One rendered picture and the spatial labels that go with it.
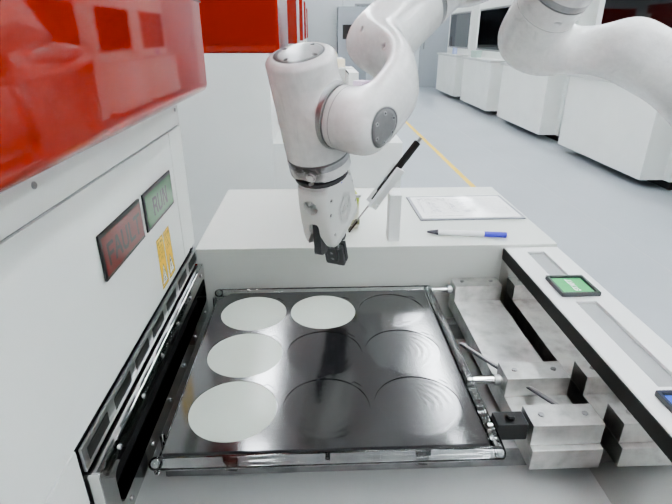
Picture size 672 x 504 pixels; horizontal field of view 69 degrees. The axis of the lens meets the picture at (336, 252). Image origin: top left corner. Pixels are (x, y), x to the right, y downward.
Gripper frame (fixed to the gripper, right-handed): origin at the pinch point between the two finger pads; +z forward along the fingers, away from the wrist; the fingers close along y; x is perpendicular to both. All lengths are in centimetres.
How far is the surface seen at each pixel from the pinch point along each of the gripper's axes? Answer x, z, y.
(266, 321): 6.8, 4.0, -13.1
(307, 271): 6.8, 6.9, 0.9
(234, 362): 5.5, 0.4, -23.0
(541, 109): -15, 275, 587
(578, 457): -36.8, 4.6, -20.4
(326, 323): -1.8, 5.0, -10.3
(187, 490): 3.5, 3.2, -38.5
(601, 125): -78, 227, 465
